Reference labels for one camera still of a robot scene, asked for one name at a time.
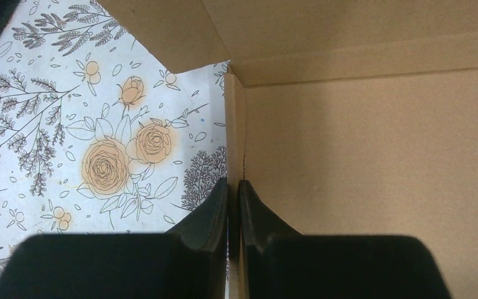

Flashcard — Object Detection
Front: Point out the brown cardboard box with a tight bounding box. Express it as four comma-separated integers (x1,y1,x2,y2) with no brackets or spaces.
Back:
101,1,478,298

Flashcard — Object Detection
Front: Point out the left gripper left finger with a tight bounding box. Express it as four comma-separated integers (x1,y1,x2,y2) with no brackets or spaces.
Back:
0,178,228,298

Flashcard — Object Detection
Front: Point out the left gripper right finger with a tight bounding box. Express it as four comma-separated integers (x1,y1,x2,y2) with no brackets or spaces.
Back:
238,180,451,298

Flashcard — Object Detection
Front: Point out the floral patterned table mat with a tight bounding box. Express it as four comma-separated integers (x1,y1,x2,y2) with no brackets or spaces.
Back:
0,1,228,274

